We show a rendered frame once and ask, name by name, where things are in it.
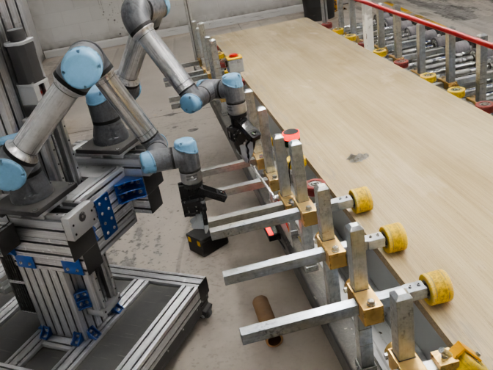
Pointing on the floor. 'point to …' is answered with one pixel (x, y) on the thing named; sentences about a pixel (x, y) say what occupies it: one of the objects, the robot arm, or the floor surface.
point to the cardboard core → (261, 305)
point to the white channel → (367, 27)
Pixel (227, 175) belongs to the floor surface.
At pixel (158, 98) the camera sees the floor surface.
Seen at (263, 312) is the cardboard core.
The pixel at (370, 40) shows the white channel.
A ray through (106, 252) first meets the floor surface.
